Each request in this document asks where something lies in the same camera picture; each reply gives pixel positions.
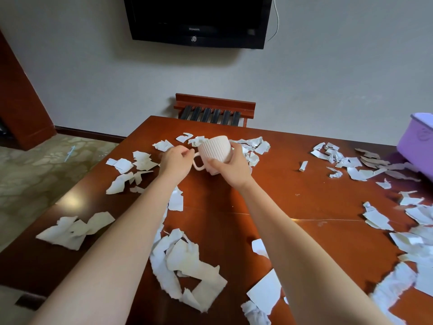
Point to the person's right hand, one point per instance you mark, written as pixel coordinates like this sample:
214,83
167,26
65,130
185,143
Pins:
235,169

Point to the person's left hand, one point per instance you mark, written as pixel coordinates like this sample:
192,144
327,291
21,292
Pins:
176,162

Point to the white paper scraps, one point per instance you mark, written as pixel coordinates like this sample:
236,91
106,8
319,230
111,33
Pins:
189,257

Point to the purple plastic basket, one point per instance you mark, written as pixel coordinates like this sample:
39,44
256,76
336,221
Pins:
416,145

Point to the person's right forearm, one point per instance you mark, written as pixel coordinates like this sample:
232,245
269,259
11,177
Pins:
304,260

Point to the person's left forearm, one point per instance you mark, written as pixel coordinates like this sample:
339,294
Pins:
111,260

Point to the brown wooden desk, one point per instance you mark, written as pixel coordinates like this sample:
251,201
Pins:
287,186

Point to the brown wooden cabinet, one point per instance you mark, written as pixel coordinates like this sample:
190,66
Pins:
20,111

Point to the black wall television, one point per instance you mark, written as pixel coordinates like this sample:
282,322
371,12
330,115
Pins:
196,16

